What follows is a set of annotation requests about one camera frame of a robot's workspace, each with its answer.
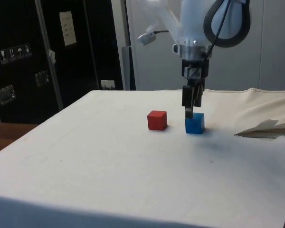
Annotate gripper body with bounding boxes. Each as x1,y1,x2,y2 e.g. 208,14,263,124
181,58,209,83

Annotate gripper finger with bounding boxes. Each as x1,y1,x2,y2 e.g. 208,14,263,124
192,80,206,108
181,82,194,119

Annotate blue cube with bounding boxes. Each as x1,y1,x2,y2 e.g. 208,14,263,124
185,113,205,134

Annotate red cube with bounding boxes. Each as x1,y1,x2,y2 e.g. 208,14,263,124
147,110,168,131

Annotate pale locker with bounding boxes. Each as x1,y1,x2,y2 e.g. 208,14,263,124
111,0,261,92

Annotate black cabinet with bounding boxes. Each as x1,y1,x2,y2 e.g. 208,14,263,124
0,0,125,124

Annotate small silver camera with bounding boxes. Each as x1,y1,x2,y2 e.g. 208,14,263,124
137,30,158,46

